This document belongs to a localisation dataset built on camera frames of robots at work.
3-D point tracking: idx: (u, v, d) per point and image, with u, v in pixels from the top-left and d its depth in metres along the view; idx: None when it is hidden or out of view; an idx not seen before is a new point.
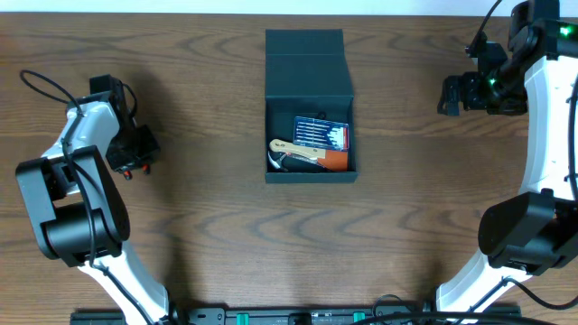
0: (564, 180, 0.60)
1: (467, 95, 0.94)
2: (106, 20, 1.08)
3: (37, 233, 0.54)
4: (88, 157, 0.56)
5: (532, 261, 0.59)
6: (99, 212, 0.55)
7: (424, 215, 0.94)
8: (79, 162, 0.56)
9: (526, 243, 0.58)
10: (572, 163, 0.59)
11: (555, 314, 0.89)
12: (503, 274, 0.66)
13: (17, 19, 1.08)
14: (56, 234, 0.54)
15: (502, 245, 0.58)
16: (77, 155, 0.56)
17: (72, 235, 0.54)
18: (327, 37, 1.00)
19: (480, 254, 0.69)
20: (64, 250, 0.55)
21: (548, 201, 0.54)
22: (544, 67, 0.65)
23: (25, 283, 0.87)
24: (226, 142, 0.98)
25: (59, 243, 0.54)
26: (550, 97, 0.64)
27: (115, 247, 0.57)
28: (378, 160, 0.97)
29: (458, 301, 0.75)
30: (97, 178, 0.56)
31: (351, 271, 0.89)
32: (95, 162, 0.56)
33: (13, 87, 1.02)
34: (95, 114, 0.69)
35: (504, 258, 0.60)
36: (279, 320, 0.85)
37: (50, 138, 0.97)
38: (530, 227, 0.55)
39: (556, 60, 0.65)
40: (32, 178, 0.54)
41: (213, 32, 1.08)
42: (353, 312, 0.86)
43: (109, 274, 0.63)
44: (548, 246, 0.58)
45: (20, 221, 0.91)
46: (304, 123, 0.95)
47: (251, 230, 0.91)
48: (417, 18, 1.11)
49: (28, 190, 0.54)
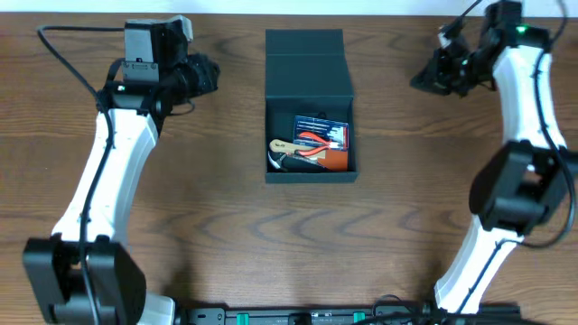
0: (538, 132, 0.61)
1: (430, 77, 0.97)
2: (107, 20, 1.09)
3: (44, 308, 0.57)
4: (105, 262, 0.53)
5: (520, 217, 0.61)
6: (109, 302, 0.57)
7: (424, 215, 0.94)
8: (94, 264, 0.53)
9: (515, 195, 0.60)
10: (541, 116, 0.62)
11: (557, 315, 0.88)
12: (497, 241, 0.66)
13: (17, 19, 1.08)
14: (62, 309, 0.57)
15: (490, 195, 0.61)
16: (97, 255, 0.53)
17: (78, 315, 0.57)
18: (327, 37, 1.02)
19: (470, 233, 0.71)
20: (67, 319, 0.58)
21: (526, 148, 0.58)
22: (508, 56, 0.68)
23: (25, 284, 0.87)
24: (228, 143, 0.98)
25: (66, 315, 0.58)
26: (516, 79, 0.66)
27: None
28: (378, 160, 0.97)
29: (451, 292, 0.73)
30: (111, 282, 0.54)
31: (351, 271, 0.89)
32: (112, 270, 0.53)
33: (13, 86, 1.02)
34: (127, 150, 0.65)
35: (496, 214, 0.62)
36: (279, 320, 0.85)
37: (50, 138, 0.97)
38: (515, 172, 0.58)
39: (517, 48, 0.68)
40: (39, 266, 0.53)
41: (213, 32, 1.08)
42: (353, 312, 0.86)
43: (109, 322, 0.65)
44: (532, 198, 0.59)
45: (19, 220, 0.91)
46: (304, 122, 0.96)
47: (251, 230, 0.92)
48: (418, 18, 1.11)
49: (35, 274, 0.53)
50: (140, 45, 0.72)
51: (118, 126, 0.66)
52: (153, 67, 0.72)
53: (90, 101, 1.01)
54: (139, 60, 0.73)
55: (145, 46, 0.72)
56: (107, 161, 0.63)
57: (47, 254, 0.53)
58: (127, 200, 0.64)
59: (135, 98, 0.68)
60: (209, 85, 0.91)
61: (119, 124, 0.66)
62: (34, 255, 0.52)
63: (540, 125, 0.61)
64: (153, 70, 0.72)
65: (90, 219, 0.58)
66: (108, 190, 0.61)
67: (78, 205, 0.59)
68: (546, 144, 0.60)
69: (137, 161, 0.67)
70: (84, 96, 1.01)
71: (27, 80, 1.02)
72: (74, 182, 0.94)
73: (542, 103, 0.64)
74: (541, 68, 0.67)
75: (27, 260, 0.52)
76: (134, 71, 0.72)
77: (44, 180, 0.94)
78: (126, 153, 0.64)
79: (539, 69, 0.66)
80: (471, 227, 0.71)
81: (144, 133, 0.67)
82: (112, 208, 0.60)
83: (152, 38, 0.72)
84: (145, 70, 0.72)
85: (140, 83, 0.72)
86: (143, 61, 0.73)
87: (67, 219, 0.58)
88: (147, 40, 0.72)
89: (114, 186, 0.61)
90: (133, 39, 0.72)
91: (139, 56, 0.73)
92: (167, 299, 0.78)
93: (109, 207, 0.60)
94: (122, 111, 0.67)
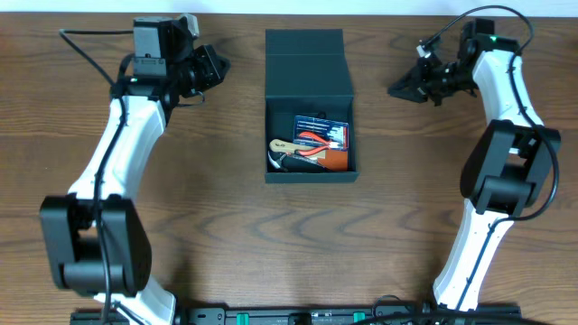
0: (518, 114, 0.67)
1: (414, 84, 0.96)
2: (107, 20, 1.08)
3: (55, 271, 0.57)
4: (117, 213, 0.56)
5: (508, 195, 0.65)
6: (118, 264, 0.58)
7: (424, 215, 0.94)
8: (107, 217, 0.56)
9: (501, 177, 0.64)
10: (518, 101, 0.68)
11: (556, 314, 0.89)
12: (490, 223, 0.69)
13: (17, 19, 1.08)
14: (73, 273, 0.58)
15: (480, 177, 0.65)
16: (109, 207, 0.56)
17: (87, 280, 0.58)
18: (327, 37, 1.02)
19: (461, 227, 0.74)
20: (77, 286, 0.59)
21: (509, 126, 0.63)
22: (485, 58, 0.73)
23: (27, 284, 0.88)
24: (227, 143, 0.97)
25: (76, 281, 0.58)
26: (492, 76, 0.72)
27: (126, 292, 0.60)
28: (379, 160, 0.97)
29: (447, 288, 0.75)
30: (123, 234, 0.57)
31: (351, 271, 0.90)
32: (124, 221, 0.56)
33: (13, 86, 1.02)
34: (137, 128, 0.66)
35: (486, 196, 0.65)
36: (279, 320, 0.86)
37: (49, 138, 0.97)
38: (499, 148, 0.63)
39: (491, 52, 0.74)
40: (55, 220, 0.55)
41: (213, 32, 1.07)
42: (353, 312, 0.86)
43: (121, 306, 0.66)
44: (516, 177, 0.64)
45: (20, 221, 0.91)
46: (304, 123, 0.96)
47: (251, 230, 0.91)
48: (418, 17, 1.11)
49: (51, 229, 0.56)
50: (149, 41, 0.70)
51: (132, 107, 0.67)
52: (162, 62, 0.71)
53: (89, 100, 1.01)
54: (148, 55, 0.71)
55: (153, 42, 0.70)
56: (120, 134, 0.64)
57: (62, 208, 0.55)
58: (138, 172, 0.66)
59: (146, 89, 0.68)
60: (215, 76, 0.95)
61: (132, 106, 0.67)
62: (51, 209, 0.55)
63: (518, 108, 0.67)
64: (161, 65, 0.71)
65: (104, 181, 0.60)
66: (120, 159, 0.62)
67: (92, 168, 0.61)
68: (526, 123, 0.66)
69: (148, 139, 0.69)
70: (83, 95, 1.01)
71: (27, 80, 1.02)
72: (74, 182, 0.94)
73: (518, 92, 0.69)
74: (514, 64, 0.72)
75: (45, 213, 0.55)
76: (143, 66, 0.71)
77: (44, 180, 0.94)
78: (137, 130, 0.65)
79: (513, 65, 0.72)
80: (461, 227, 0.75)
81: (153, 116, 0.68)
82: (124, 174, 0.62)
83: (160, 35, 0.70)
84: (152, 65, 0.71)
85: (148, 78, 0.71)
86: (152, 57, 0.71)
87: (82, 181, 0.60)
88: (155, 37, 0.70)
89: (126, 156, 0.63)
90: (142, 35, 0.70)
91: (148, 51, 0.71)
92: (168, 294, 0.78)
93: (122, 173, 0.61)
94: (135, 97, 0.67)
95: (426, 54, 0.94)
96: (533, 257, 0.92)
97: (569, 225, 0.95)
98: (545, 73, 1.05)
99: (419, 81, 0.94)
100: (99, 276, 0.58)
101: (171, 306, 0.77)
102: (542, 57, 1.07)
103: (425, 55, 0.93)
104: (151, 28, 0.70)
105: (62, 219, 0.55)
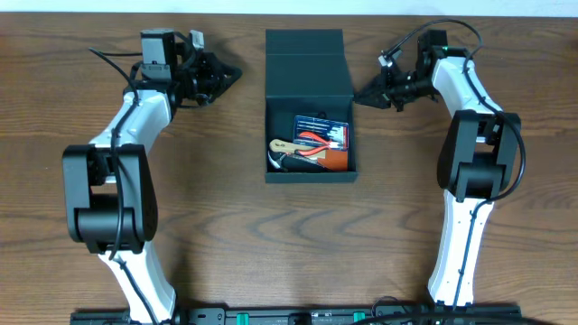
0: (478, 104, 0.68)
1: (377, 91, 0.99)
2: (106, 20, 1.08)
3: (69, 218, 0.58)
4: (132, 156, 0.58)
5: (481, 181, 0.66)
6: (131, 211, 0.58)
7: (423, 215, 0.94)
8: (123, 160, 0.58)
9: (474, 164, 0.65)
10: (476, 94, 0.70)
11: (555, 314, 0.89)
12: (471, 209, 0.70)
13: (17, 19, 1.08)
14: (87, 222, 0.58)
15: (455, 164, 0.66)
16: (124, 152, 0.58)
17: (99, 228, 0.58)
18: (326, 36, 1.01)
19: (446, 221, 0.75)
20: (89, 236, 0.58)
21: (473, 116, 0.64)
22: (442, 64, 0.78)
23: (27, 283, 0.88)
24: (227, 142, 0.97)
25: (88, 229, 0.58)
26: (451, 78, 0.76)
27: (137, 244, 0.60)
28: (378, 160, 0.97)
29: (439, 287, 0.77)
30: (137, 178, 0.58)
31: (351, 271, 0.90)
32: (138, 164, 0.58)
33: (13, 86, 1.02)
34: (148, 109, 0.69)
35: (463, 182, 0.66)
36: (279, 320, 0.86)
37: (49, 138, 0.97)
38: (468, 135, 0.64)
39: (445, 58, 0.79)
40: (74, 167, 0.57)
41: (213, 32, 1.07)
42: (353, 312, 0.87)
43: (125, 269, 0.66)
44: (488, 164, 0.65)
45: (20, 220, 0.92)
46: (304, 122, 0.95)
47: (251, 230, 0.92)
48: (419, 16, 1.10)
49: (70, 174, 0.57)
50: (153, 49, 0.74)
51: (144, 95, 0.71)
52: (167, 68, 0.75)
53: (89, 100, 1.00)
54: (153, 61, 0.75)
55: (159, 51, 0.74)
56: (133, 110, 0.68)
57: (82, 154, 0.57)
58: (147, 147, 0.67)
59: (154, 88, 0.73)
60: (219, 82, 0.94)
61: (145, 94, 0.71)
62: (71, 156, 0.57)
63: (478, 98, 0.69)
64: (167, 70, 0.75)
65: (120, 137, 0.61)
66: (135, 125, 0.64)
67: (108, 128, 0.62)
68: (489, 110, 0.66)
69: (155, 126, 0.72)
70: (82, 95, 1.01)
71: (26, 80, 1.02)
72: None
73: (476, 88, 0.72)
74: (468, 65, 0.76)
75: (68, 160, 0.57)
76: (151, 72, 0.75)
77: (43, 180, 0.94)
78: (149, 109, 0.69)
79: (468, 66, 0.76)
80: (444, 225, 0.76)
81: (161, 103, 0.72)
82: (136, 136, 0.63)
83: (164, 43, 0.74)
84: (160, 71, 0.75)
85: (158, 83, 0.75)
86: (157, 63, 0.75)
87: (98, 137, 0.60)
88: (161, 46, 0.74)
89: (139, 125, 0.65)
90: (148, 44, 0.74)
91: (154, 59, 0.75)
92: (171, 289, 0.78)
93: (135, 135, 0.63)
94: (146, 90, 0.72)
95: (387, 63, 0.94)
96: (532, 258, 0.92)
97: (569, 226, 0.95)
98: (545, 73, 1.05)
99: (383, 88, 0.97)
100: (112, 225, 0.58)
101: (172, 298, 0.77)
102: (542, 58, 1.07)
103: (387, 65, 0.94)
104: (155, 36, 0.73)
105: (83, 163, 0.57)
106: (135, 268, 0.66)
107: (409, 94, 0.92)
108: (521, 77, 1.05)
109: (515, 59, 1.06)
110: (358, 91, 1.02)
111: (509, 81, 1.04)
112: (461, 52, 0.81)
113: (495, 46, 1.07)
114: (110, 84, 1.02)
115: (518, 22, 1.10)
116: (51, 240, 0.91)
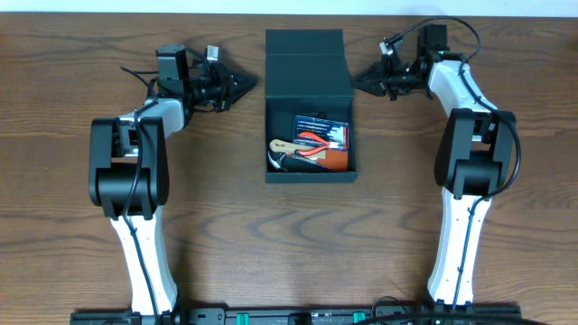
0: (473, 103, 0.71)
1: (376, 78, 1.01)
2: (106, 20, 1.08)
3: (91, 180, 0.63)
4: (152, 125, 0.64)
5: (479, 178, 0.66)
6: (146, 174, 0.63)
7: (423, 215, 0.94)
8: (144, 127, 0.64)
9: (471, 162, 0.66)
10: (472, 94, 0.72)
11: (556, 314, 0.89)
12: (470, 207, 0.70)
13: (16, 19, 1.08)
14: (105, 183, 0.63)
15: (452, 162, 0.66)
16: (145, 120, 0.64)
17: (117, 190, 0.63)
18: (327, 37, 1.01)
19: (443, 221, 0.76)
20: (107, 197, 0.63)
21: (469, 115, 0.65)
22: (438, 67, 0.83)
23: (28, 284, 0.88)
24: (226, 142, 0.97)
25: (107, 192, 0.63)
26: (447, 78, 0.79)
27: (151, 206, 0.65)
28: (378, 160, 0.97)
29: (439, 287, 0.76)
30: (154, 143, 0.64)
31: (351, 271, 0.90)
32: (157, 131, 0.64)
33: (13, 86, 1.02)
34: (166, 106, 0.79)
35: (461, 181, 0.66)
36: (279, 320, 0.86)
37: (49, 138, 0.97)
38: (466, 132, 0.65)
39: (442, 62, 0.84)
40: (101, 134, 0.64)
41: (213, 33, 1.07)
42: (353, 312, 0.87)
43: (135, 236, 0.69)
44: (485, 162, 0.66)
45: (19, 220, 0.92)
46: (304, 123, 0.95)
47: (251, 230, 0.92)
48: (419, 16, 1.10)
49: (97, 140, 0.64)
50: (169, 66, 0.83)
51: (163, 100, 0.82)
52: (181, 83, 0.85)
53: (89, 99, 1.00)
54: (169, 77, 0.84)
55: (173, 69, 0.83)
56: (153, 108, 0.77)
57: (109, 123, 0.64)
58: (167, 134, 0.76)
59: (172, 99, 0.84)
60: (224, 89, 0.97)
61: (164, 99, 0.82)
62: (100, 125, 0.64)
63: (473, 97, 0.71)
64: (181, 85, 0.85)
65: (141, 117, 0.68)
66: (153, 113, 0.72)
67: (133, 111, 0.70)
68: (485, 109, 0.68)
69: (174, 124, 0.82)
70: (82, 95, 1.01)
71: (27, 80, 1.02)
72: (72, 182, 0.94)
73: (472, 89, 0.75)
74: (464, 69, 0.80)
75: (97, 127, 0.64)
76: (166, 84, 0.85)
77: (43, 180, 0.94)
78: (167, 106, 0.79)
79: (463, 69, 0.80)
80: (442, 226, 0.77)
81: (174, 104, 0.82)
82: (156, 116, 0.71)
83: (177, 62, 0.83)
84: (175, 86, 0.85)
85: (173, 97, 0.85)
86: (173, 79, 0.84)
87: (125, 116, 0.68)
88: (174, 64, 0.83)
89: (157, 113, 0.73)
90: (164, 64, 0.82)
91: (170, 75, 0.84)
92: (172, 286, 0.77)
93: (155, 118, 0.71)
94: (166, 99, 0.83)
95: (388, 51, 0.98)
96: (533, 258, 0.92)
97: (569, 226, 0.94)
98: (544, 73, 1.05)
99: (382, 77, 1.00)
100: (128, 186, 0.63)
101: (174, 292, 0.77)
102: (542, 58, 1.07)
103: (388, 52, 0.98)
104: (170, 56, 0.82)
105: (108, 130, 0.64)
106: (144, 236, 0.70)
107: (405, 85, 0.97)
108: (521, 77, 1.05)
109: (515, 59, 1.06)
110: (356, 76, 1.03)
111: (509, 81, 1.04)
112: (457, 56, 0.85)
113: (495, 46, 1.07)
114: (110, 84, 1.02)
115: (519, 22, 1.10)
116: (51, 240, 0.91)
